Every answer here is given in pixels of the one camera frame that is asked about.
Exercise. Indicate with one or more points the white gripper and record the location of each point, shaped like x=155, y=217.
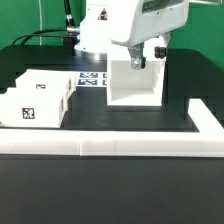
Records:
x=136, y=21

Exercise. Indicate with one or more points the white drawer cabinet box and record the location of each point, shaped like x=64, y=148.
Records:
x=129, y=87

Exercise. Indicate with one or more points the white front drawer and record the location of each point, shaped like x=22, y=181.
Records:
x=33, y=108

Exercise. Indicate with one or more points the white drawer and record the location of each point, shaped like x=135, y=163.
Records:
x=33, y=108
x=48, y=80

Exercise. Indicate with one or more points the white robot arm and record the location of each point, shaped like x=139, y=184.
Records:
x=95, y=29

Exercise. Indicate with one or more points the white rear drawer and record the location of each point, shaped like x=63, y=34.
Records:
x=48, y=80

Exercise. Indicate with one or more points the white fiducial marker sheet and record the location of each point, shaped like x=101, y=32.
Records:
x=92, y=79

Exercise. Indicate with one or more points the white L-shaped fence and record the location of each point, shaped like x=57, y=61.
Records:
x=206, y=141

